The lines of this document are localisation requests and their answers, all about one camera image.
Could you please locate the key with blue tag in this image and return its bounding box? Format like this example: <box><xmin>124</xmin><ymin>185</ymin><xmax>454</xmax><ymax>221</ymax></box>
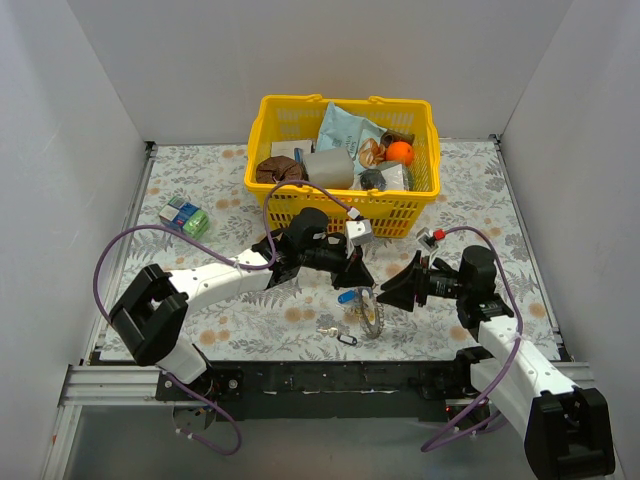
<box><xmin>337</xmin><ymin>290</ymin><xmax>359</xmax><ymax>306</ymax></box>

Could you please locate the large silver keyring with chain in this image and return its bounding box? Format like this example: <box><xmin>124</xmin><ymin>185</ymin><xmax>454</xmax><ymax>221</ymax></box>
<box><xmin>349</xmin><ymin>287</ymin><xmax>384</xmax><ymax>340</ymax></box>

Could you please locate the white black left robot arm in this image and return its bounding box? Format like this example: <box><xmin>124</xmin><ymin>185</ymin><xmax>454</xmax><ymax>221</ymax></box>
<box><xmin>108</xmin><ymin>207</ymin><xmax>374</xmax><ymax>400</ymax></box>

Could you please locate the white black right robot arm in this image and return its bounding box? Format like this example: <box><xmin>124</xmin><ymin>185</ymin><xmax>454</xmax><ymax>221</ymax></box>
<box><xmin>377</xmin><ymin>245</ymin><xmax>616</xmax><ymax>479</ymax></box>

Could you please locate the key with black tag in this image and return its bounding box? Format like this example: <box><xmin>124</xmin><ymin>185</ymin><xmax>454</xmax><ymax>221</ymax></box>
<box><xmin>317</xmin><ymin>327</ymin><xmax>358</xmax><ymax>346</ymax></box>

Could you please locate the grey paper roll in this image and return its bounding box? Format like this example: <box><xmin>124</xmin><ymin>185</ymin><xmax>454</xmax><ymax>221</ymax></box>
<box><xmin>302</xmin><ymin>147</ymin><xmax>354</xmax><ymax>190</ymax></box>

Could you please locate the white box in basket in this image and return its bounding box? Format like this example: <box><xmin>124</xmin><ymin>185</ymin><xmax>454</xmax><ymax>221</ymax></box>
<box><xmin>271</xmin><ymin>139</ymin><xmax>314</xmax><ymax>162</ymax></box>

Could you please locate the clear bag with dark item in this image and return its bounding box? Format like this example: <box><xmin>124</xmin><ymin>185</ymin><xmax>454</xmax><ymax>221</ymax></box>
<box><xmin>355</xmin><ymin>162</ymin><xmax>414</xmax><ymax>192</ymax></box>

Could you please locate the yellow plastic shopping basket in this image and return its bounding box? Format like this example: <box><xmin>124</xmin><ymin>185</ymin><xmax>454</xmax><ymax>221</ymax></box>
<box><xmin>244</xmin><ymin>94</ymin><xmax>441</xmax><ymax>238</ymax></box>

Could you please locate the light blue snack bag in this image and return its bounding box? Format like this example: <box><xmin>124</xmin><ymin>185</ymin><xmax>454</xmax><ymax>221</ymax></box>
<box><xmin>316</xmin><ymin>102</ymin><xmax>386</xmax><ymax>173</ymax></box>

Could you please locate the blue green carton pack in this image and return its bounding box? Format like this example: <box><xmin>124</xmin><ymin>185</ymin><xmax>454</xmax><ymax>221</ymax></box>
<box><xmin>158</xmin><ymin>196</ymin><xmax>210</xmax><ymax>240</ymax></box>

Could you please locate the orange fruit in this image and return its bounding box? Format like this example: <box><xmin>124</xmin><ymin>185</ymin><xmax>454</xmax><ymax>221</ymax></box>
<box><xmin>385</xmin><ymin>141</ymin><xmax>415</xmax><ymax>167</ymax></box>

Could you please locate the brown wrapped snack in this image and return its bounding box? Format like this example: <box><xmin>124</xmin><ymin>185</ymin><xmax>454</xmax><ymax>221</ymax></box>
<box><xmin>380</xmin><ymin>129</ymin><xmax>415</xmax><ymax>148</ymax></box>

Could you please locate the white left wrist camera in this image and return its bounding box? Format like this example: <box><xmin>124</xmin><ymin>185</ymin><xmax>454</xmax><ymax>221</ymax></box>
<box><xmin>345</xmin><ymin>219</ymin><xmax>374</xmax><ymax>246</ymax></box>

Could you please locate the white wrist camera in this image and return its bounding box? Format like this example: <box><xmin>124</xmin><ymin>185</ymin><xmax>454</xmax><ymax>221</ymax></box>
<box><xmin>345</xmin><ymin>219</ymin><xmax>374</xmax><ymax>246</ymax></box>
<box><xmin>416</xmin><ymin>228</ymin><xmax>446</xmax><ymax>252</ymax></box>

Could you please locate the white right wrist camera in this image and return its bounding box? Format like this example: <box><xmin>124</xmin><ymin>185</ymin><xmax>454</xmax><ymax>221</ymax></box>
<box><xmin>416</xmin><ymin>228</ymin><xmax>446</xmax><ymax>252</ymax></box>

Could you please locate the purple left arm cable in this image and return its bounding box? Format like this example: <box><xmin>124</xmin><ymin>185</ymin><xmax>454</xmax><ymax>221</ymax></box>
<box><xmin>93</xmin><ymin>179</ymin><xmax>361</xmax><ymax>457</ymax></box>

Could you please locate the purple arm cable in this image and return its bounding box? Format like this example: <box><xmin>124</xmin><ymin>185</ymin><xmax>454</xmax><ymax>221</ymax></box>
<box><xmin>93</xmin><ymin>179</ymin><xmax>361</xmax><ymax>457</ymax></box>
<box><xmin>420</xmin><ymin>225</ymin><xmax>525</xmax><ymax>454</ymax></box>

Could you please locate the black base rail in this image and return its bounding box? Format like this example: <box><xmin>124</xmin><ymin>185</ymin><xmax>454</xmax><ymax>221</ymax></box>
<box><xmin>154</xmin><ymin>357</ymin><xmax>496</xmax><ymax>422</ymax></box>

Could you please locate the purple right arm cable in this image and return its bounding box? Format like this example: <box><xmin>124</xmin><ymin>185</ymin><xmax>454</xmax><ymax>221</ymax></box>
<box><xmin>420</xmin><ymin>225</ymin><xmax>525</xmax><ymax>454</ymax></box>

